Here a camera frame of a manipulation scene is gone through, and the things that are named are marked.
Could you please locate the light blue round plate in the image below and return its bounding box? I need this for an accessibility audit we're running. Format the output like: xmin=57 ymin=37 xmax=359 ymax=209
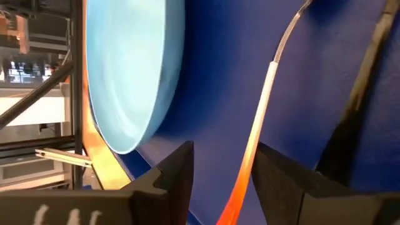
xmin=85 ymin=0 xmax=188 ymax=156

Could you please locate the fork with orange handle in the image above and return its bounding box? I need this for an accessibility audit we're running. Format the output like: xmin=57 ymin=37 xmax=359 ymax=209
xmin=215 ymin=0 xmax=314 ymax=225

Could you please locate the black aluminium table frame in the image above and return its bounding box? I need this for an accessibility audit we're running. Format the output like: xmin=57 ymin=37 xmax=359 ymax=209
xmin=0 ymin=0 xmax=85 ymax=191

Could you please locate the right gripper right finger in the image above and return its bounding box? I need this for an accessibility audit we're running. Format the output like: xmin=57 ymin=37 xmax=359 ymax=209
xmin=251 ymin=141 xmax=400 ymax=225

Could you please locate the dark blue plastic tray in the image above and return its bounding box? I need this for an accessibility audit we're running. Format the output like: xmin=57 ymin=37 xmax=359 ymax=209
xmin=114 ymin=0 xmax=400 ymax=225

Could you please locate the silver aluminium bar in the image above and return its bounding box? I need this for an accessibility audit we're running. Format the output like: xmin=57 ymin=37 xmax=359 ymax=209
xmin=34 ymin=147 xmax=94 ymax=169

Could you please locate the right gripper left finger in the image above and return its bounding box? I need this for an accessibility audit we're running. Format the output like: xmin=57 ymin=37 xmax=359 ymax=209
xmin=121 ymin=140 xmax=196 ymax=225

